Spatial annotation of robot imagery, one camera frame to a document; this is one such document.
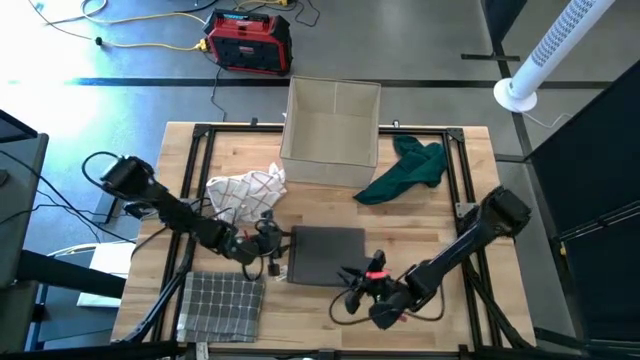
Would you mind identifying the black partition panel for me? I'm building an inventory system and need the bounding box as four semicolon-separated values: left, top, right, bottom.
527;59;640;351

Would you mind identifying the red black power station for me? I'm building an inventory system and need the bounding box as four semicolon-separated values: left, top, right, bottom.
203;8;295;78

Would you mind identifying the black cable loop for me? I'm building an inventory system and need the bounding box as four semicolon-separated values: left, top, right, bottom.
328;285;447;327
81;150;124;194

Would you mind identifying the white red-checked towel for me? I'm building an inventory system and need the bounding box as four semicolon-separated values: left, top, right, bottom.
205;162;289;226

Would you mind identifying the grey partition screen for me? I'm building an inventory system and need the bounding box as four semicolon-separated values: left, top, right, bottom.
459;0;529;63

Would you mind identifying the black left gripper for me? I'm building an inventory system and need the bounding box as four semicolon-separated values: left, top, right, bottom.
244;209;297;277

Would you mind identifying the black metal table frame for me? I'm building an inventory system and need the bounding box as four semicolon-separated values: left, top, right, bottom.
112;121;536;360

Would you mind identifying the beige fabric storage box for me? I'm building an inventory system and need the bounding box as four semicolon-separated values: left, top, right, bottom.
278;75;383;190

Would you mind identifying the yellow cable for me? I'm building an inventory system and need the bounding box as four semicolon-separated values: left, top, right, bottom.
27;0;209;54

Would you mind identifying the white tower fan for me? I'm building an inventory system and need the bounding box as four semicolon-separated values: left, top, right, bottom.
492;0;617;114

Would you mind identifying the white flat board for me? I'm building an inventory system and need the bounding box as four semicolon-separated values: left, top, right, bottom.
76;241;137;309

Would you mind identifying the grey desk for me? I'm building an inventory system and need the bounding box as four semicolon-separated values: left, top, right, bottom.
0;108;50;291

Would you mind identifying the black power cable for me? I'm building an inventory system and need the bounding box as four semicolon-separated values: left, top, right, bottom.
208;64;229;124

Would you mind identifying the dark grey plain towel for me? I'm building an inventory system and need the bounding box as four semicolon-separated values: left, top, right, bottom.
286;225;374;288

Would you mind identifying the white fan cable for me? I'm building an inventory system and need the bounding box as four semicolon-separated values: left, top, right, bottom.
521;110;574;131

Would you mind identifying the grey white-grid towel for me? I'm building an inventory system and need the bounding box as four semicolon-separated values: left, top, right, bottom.
175;271;268;345

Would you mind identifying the dark green towel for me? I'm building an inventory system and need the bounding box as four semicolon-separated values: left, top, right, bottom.
352;134;449;207

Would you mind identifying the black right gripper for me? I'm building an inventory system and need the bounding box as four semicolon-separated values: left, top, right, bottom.
338;249;406;316

